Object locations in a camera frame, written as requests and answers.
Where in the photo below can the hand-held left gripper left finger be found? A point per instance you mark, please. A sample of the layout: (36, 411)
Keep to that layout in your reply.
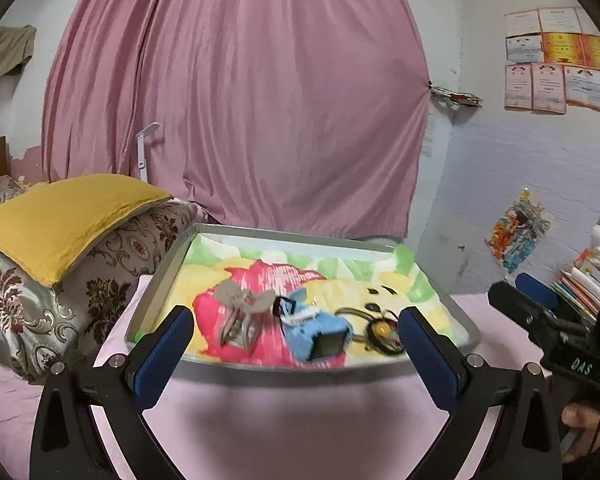
(165, 355)

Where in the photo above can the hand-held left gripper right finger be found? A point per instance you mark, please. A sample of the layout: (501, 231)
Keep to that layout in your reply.
(427, 355)

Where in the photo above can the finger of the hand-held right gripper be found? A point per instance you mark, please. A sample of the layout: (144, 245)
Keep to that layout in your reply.
(520, 305)
(537, 290)

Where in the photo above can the grey metal tray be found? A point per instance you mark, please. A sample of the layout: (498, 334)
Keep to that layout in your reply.
(280, 366)

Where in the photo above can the blue smartwatch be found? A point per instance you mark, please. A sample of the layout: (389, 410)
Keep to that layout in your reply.
(305, 335)

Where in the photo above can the person's right hand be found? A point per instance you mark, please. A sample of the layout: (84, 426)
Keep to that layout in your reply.
(580, 417)

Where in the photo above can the stack of books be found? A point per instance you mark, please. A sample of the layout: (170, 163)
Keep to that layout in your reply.
(580, 285)

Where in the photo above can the yellow round charm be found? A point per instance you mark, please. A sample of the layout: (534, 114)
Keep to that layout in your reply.
(380, 330)

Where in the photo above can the grey hair claw clip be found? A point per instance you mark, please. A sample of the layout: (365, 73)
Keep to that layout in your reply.
(235, 295)

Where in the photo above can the painted paper sheet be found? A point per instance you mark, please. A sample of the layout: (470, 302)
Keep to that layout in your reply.
(260, 270)

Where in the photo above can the pink bed sheet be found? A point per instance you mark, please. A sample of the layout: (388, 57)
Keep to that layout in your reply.
(300, 420)

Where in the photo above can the floral patterned pillow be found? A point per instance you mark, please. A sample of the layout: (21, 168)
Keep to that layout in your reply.
(30, 300)

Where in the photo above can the yellow pillow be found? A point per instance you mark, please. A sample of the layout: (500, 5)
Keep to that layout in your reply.
(65, 220)

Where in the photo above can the pink curtain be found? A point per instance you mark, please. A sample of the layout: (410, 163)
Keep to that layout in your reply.
(255, 85)

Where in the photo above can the green hanging cloth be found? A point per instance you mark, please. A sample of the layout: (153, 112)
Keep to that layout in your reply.
(5, 50)

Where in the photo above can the colourful wall drawing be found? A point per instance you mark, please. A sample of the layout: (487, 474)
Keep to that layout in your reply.
(517, 230)

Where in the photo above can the group of wall certificates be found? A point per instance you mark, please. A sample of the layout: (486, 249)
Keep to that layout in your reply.
(550, 85)

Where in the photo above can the red white wall ornament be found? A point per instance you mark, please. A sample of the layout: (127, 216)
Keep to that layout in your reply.
(455, 96)

